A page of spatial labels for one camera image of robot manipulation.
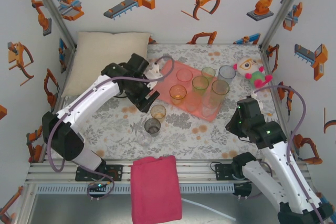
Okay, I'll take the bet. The short amber glass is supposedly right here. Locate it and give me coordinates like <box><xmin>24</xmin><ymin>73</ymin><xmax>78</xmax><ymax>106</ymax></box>
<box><xmin>150</xmin><ymin>104</ymin><xmax>167</xmax><ymax>124</ymax></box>

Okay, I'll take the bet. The dark smoky glass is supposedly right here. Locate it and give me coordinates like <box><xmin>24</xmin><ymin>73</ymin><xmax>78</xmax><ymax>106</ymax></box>
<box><xmin>144</xmin><ymin>118</ymin><xmax>162</xmax><ymax>137</ymax></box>

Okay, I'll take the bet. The orange glass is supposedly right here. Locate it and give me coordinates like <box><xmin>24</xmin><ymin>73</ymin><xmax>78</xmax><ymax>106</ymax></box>
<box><xmin>169</xmin><ymin>84</ymin><xmax>187</xmax><ymax>106</ymax></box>

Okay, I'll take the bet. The tall clear glass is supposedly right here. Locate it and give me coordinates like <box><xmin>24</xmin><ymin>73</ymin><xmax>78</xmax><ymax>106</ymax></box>
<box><xmin>199</xmin><ymin>95</ymin><xmax>223</xmax><ymax>119</ymax></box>

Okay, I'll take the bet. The short clear glass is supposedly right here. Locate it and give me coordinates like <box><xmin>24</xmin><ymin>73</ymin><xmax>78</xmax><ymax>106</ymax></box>
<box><xmin>136</xmin><ymin>132</ymin><xmax>153</xmax><ymax>147</ymax></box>

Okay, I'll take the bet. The tall amber glass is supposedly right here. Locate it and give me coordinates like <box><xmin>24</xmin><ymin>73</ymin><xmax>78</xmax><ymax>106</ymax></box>
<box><xmin>208</xmin><ymin>79</ymin><xmax>231</xmax><ymax>106</ymax></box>

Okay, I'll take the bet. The pink glass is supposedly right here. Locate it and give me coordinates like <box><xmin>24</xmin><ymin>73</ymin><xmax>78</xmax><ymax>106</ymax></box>
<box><xmin>176</xmin><ymin>68</ymin><xmax>193</xmax><ymax>82</ymax></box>

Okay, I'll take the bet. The pale peach glass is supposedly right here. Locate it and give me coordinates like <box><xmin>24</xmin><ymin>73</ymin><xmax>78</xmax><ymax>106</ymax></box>
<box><xmin>185</xmin><ymin>94</ymin><xmax>202</xmax><ymax>112</ymax></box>

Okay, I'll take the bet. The yellow-green faceted glass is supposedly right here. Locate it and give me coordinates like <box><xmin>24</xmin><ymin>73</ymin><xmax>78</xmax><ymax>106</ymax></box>
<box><xmin>191</xmin><ymin>76</ymin><xmax>210</xmax><ymax>95</ymax></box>

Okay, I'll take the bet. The bright green glass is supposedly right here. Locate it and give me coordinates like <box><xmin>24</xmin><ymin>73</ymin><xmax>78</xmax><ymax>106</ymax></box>
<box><xmin>201</xmin><ymin>66</ymin><xmax>216</xmax><ymax>80</ymax></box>

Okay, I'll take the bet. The pink plastic tray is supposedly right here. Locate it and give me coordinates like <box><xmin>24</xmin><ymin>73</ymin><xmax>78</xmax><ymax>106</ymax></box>
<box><xmin>156</xmin><ymin>60</ymin><xmax>229</xmax><ymax>123</ymax></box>

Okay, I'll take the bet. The plush toy with glasses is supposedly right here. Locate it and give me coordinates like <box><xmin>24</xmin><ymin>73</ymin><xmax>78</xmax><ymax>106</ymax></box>
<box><xmin>232</xmin><ymin>56</ymin><xmax>274</xmax><ymax>89</ymax></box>

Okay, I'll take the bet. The floral print tablecloth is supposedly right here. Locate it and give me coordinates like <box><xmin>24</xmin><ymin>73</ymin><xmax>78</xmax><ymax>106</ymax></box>
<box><xmin>48</xmin><ymin>42</ymin><xmax>292</xmax><ymax>161</ymax></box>

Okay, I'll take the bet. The tall grey-blue glass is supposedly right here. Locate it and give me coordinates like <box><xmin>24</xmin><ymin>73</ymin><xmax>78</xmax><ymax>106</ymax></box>
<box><xmin>217</xmin><ymin>65</ymin><xmax>236</xmax><ymax>86</ymax></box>

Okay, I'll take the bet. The cream woven pillow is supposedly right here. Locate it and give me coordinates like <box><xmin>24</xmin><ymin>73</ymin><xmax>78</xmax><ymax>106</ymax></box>
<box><xmin>60</xmin><ymin>31</ymin><xmax>153</xmax><ymax>98</ymax></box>

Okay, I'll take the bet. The white plastic tube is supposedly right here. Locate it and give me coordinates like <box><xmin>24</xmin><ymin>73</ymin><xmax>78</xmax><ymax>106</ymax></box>
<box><xmin>182</xmin><ymin>198</ymin><xmax>237</xmax><ymax>222</ymax></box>

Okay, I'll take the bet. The folded magenta towel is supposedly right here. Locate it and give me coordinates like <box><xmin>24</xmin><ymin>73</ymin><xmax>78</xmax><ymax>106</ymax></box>
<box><xmin>130</xmin><ymin>155</ymin><xmax>183</xmax><ymax>224</ymax></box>

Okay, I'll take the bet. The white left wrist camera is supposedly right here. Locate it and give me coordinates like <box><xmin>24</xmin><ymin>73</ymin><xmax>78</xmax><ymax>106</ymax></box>
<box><xmin>146</xmin><ymin>63</ymin><xmax>163</xmax><ymax>90</ymax></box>

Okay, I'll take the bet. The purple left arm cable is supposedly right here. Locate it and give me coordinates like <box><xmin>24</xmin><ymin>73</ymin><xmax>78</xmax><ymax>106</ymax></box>
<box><xmin>47</xmin><ymin>55</ymin><xmax>176</xmax><ymax>201</ymax></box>

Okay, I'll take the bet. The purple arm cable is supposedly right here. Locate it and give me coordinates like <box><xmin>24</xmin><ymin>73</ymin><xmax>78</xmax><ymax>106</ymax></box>
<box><xmin>47</xmin><ymin>55</ymin><xmax>176</xmax><ymax>201</ymax></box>
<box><xmin>252</xmin><ymin>85</ymin><xmax>324</xmax><ymax>224</ymax></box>

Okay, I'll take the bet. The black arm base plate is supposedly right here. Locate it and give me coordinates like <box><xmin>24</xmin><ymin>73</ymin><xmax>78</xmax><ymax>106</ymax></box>
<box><xmin>75</xmin><ymin>164</ymin><xmax>124</xmax><ymax>182</ymax></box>
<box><xmin>214</xmin><ymin>163</ymin><xmax>247</xmax><ymax>182</ymax></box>

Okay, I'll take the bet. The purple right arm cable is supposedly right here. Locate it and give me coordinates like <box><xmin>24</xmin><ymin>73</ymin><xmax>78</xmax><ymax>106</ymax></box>
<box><xmin>252</xmin><ymin>85</ymin><xmax>324</xmax><ymax>224</ymax></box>

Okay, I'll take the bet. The aluminium front rail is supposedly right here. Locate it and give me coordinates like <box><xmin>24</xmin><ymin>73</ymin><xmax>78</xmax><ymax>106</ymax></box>
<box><xmin>25</xmin><ymin>161</ymin><xmax>316</xmax><ymax>186</ymax></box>

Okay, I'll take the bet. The slotted grey cable duct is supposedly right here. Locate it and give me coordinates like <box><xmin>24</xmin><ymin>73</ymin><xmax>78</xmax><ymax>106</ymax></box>
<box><xmin>35</xmin><ymin>184</ymin><xmax>235</xmax><ymax>195</ymax></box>

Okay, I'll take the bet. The aluminium frame post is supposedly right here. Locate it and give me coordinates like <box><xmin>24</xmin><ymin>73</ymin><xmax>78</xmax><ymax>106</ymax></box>
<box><xmin>260</xmin><ymin>0</ymin><xmax>313</xmax><ymax>49</ymax></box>
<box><xmin>26</xmin><ymin>0</ymin><xmax>77</xmax><ymax>49</ymax></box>

